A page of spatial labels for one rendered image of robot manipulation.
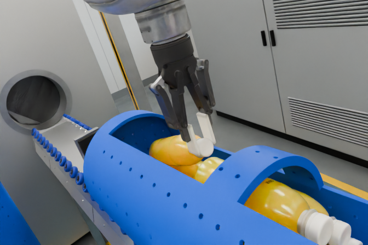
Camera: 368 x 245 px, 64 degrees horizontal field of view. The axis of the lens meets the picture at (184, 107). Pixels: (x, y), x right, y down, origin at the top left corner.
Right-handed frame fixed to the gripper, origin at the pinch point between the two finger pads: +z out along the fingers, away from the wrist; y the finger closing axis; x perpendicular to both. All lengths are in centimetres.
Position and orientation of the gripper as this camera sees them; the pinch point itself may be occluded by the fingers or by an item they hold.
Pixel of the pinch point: (198, 134)
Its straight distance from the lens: 60.6
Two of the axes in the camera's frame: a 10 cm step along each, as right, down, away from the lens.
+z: 2.8, 8.8, 3.7
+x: 6.0, 1.3, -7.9
